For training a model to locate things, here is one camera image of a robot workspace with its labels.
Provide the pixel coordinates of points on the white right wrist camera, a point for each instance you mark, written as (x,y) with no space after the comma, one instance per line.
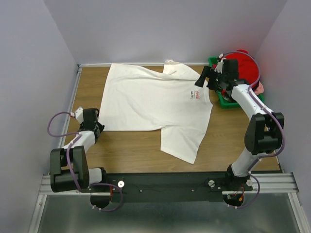
(220,63)

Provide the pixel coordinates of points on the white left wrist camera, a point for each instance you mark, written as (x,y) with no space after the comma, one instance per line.
(78,114)

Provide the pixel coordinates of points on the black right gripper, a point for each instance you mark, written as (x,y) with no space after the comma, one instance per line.
(209,72)

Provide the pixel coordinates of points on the aluminium frame rail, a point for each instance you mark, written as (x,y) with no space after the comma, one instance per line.
(269,183)

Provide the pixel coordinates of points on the white t shirt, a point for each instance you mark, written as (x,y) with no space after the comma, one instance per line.
(139,99)

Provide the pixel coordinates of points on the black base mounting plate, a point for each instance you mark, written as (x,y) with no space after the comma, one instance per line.
(169,187)

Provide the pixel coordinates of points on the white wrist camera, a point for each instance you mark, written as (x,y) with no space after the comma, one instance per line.
(78,114)
(220,63)

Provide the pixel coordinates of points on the green plastic bin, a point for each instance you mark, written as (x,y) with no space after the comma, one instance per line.
(227,102)

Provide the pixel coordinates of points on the red t shirt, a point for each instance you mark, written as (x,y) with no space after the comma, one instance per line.
(241,54)

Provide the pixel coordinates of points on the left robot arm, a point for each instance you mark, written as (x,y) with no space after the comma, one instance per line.
(68,164)

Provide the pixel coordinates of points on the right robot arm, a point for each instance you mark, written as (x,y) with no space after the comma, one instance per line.
(264,133)

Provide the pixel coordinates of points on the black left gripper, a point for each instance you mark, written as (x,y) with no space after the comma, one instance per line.
(101,126)

